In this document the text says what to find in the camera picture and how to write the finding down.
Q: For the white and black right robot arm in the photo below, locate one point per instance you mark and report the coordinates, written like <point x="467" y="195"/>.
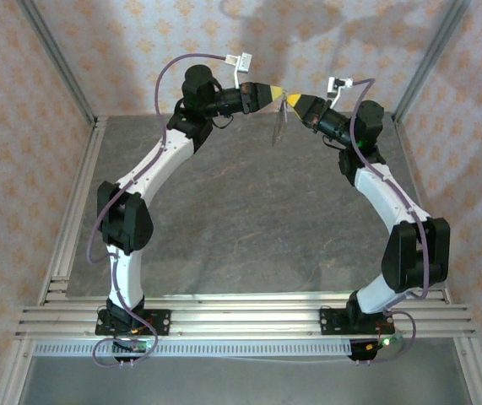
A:
<point x="384" y="194"/>

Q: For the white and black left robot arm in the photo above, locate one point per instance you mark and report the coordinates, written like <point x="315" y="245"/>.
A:
<point x="156" y="160"/>

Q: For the controller board with green LED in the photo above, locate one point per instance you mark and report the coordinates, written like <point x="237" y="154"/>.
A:
<point x="382" y="342"/>
<point x="137" y="347"/>

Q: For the grey metal panel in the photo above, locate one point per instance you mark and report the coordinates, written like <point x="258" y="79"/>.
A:
<point x="245" y="384"/>

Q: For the aluminium frame post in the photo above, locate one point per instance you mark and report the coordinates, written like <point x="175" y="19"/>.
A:
<point x="12" y="375"/>
<point x="55" y="59"/>
<point x="477" y="375"/>
<point x="430" y="59"/>

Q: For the aluminium side rail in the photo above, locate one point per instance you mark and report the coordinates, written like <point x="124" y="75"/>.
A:
<point x="92" y="143"/>

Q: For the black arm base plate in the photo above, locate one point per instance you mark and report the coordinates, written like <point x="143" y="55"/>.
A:
<point x="160" y="322"/>
<point x="329" y="322"/>

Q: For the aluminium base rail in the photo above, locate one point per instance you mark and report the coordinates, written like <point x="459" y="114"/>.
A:
<point x="245" y="322"/>

